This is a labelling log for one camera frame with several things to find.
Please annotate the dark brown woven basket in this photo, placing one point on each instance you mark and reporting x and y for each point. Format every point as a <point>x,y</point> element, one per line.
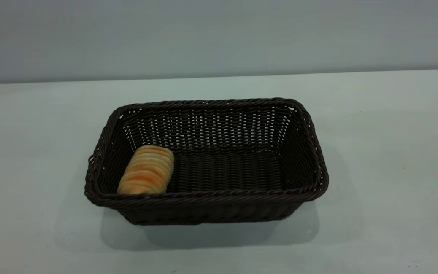
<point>226,171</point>

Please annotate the ridged golden bread roll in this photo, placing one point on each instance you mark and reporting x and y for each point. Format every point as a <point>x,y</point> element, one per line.
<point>148,171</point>

